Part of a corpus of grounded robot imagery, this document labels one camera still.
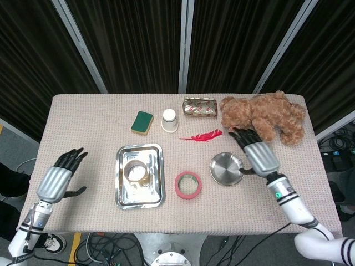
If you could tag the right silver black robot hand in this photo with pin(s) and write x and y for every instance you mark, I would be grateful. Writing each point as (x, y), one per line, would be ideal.
(260, 159)

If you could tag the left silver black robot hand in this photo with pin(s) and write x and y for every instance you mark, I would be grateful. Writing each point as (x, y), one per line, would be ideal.
(54, 184)

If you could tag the yellow transparent tape roll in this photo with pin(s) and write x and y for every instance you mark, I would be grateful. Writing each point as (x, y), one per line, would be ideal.
(130, 177)

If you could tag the red tape roll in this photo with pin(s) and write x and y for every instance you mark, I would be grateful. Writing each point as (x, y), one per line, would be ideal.
(178, 191)

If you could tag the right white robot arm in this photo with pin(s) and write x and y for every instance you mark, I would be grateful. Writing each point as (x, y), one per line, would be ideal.
(299, 207)

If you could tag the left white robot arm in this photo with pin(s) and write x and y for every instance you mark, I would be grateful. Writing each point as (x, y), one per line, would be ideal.
(30, 230)

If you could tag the small steel plate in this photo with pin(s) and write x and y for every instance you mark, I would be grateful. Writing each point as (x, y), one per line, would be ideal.
(224, 169)

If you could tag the brown teddy bear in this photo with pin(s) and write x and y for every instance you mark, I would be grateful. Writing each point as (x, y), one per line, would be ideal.
(266, 113)

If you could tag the black white sneaker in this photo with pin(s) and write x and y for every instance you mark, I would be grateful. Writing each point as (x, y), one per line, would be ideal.
(55, 243)

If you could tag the red feather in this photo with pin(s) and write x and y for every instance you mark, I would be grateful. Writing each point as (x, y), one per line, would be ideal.
(205, 136)

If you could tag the beige woven tablecloth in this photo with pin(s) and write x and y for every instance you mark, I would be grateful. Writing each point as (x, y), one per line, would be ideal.
(83, 124)

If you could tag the gold foil snack package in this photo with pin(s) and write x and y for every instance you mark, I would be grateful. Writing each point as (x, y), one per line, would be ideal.
(199, 108)

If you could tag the white paper cup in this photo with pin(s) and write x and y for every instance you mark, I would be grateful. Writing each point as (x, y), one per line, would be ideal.
(169, 122)

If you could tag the rectangular steel tray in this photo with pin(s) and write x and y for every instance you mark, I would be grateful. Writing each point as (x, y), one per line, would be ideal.
(155, 191)

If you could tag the green yellow sponge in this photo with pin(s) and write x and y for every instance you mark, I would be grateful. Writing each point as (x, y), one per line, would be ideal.
(142, 122)

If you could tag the black pleated curtain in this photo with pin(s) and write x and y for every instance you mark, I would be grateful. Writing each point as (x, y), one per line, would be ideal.
(33, 61)
(235, 44)
(130, 44)
(327, 61)

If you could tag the white metal frame post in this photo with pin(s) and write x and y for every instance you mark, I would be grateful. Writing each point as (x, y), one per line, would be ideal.
(335, 128)
(185, 47)
(80, 47)
(283, 47)

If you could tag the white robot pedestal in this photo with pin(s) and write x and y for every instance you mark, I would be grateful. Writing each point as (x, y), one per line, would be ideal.
(170, 246)

